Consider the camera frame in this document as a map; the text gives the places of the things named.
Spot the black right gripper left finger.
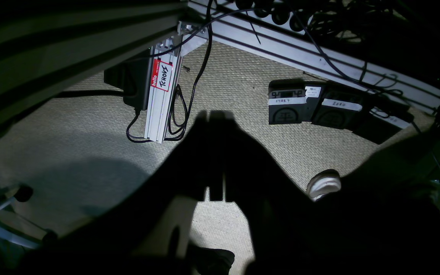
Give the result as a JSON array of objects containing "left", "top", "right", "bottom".
[{"left": 58, "top": 111, "right": 208, "bottom": 275}]

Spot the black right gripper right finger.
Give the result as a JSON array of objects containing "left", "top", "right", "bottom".
[{"left": 209, "top": 111, "right": 358, "bottom": 275}]

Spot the black office chair base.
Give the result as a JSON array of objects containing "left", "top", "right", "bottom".
[{"left": 0, "top": 184, "right": 58, "bottom": 249}]

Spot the foot pedal labelled start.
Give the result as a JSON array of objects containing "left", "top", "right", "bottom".
[{"left": 268, "top": 79, "right": 325, "bottom": 124}]

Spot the foot pedal labelled zero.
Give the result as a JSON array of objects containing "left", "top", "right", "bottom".
[{"left": 311, "top": 85, "right": 366, "bottom": 130}]

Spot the black power adapter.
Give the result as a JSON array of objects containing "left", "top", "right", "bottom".
[{"left": 104, "top": 48, "right": 152, "bottom": 111}]

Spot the aluminium frame leg with label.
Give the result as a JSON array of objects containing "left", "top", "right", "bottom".
[{"left": 144, "top": 22, "right": 207, "bottom": 144}]

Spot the aluminium frame rail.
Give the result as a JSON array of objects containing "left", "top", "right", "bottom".
[{"left": 188, "top": 0, "right": 440, "bottom": 128}]

